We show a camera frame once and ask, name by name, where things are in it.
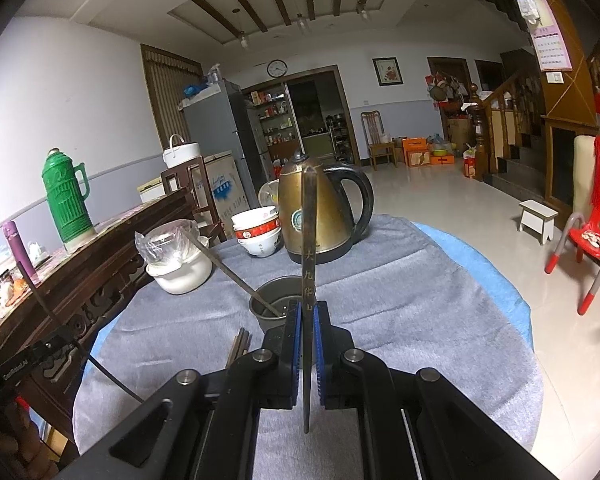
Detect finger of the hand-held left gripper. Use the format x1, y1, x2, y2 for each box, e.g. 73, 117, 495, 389
40, 327, 83, 359

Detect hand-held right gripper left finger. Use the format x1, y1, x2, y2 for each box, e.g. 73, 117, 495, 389
55, 299, 302, 480

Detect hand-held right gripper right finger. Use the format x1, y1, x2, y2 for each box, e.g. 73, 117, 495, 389
315, 300, 556, 480

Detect dark wooden chopstick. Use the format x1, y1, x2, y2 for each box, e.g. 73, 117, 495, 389
300, 166, 318, 435
179, 229, 285, 318
27, 272, 77, 343

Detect grey metal chopstick holder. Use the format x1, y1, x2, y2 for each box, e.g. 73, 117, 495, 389
248, 276, 306, 336

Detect pile of dark chopsticks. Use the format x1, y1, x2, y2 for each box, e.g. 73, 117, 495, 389
225, 327, 253, 368

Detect person's left hand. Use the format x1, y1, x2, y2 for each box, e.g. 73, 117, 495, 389
0, 399, 47, 480

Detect carved wooden sideboard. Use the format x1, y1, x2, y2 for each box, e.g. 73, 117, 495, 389
0, 187, 201, 441

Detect grey table cloth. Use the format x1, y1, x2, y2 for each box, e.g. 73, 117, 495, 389
72, 214, 538, 480

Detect white footed porcelain bowl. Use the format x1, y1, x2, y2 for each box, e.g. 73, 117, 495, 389
237, 234, 284, 259

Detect red banded porcelain bowl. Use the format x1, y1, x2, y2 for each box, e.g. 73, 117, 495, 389
234, 224, 282, 242

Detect large white mixing bowl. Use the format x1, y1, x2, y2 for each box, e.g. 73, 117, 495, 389
146, 247, 214, 295

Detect green thermos flask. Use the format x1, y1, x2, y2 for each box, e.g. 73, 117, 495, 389
41, 147, 98, 253

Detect plastic wrapped glass bowl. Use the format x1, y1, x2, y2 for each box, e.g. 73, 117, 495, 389
134, 220, 201, 266

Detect brass electric kettle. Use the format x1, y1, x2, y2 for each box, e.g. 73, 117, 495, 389
277, 150, 375, 265

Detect small white box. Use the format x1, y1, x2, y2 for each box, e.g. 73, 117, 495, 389
137, 177, 167, 203

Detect white chest freezer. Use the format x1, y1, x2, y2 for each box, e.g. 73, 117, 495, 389
200, 152, 248, 231

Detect blue table cover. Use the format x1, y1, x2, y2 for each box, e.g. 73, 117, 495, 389
80, 220, 533, 361

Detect wooden dining chair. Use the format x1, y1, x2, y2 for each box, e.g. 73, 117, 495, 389
361, 111, 397, 170

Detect orange crates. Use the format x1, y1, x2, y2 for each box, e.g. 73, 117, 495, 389
401, 137, 456, 167

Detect pantry shelf with bottles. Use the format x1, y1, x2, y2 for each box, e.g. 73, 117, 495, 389
245, 87, 301, 161

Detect grey refrigerator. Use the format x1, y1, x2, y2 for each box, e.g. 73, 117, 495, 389
180, 79, 271, 206

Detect red gift box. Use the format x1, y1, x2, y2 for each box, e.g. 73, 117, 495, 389
462, 147, 485, 181

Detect white step stool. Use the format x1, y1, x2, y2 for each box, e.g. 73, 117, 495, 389
519, 200, 560, 246

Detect red plastic chair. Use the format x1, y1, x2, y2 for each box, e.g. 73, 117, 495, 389
545, 212, 600, 316

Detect wooden stair railing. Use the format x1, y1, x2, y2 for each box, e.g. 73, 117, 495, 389
467, 67, 546, 183

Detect white pot with handle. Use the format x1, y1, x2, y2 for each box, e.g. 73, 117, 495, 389
161, 134, 201, 169

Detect framed wall picture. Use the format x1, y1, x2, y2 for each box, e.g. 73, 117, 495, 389
372, 57, 404, 87

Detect wall calendar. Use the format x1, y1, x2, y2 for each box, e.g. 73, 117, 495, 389
515, 0, 573, 72

